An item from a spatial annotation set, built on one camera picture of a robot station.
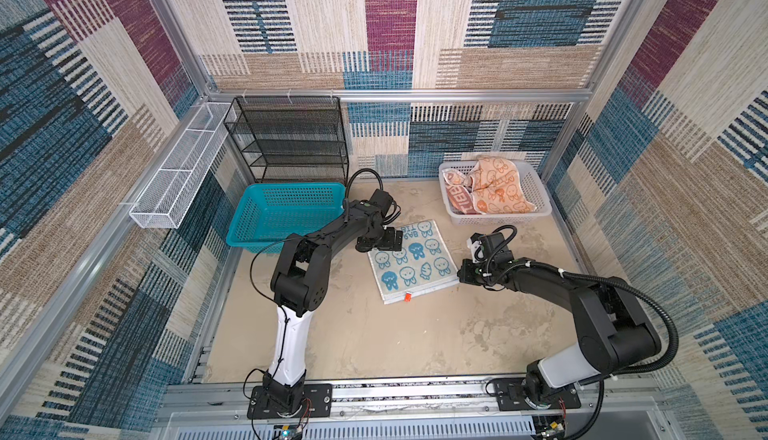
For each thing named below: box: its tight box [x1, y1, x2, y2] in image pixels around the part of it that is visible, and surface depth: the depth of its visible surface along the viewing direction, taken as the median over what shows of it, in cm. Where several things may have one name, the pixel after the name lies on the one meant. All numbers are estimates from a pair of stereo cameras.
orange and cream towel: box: [468, 156, 537, 214], surface depth 114 cm
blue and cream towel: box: [368, 219, 460, 305], surface depth 98 cm
